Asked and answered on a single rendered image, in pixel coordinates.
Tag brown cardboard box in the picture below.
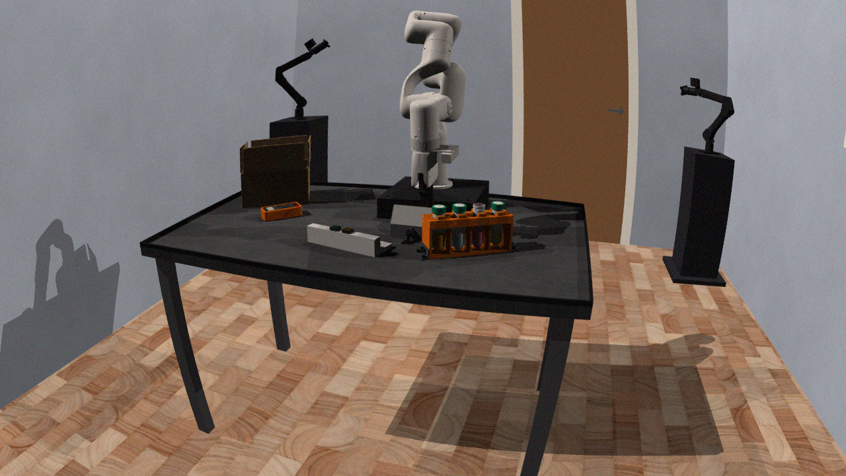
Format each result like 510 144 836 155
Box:
240 135 311 208

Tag orange pocket multimeter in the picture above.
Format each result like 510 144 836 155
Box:
261 202 302 221

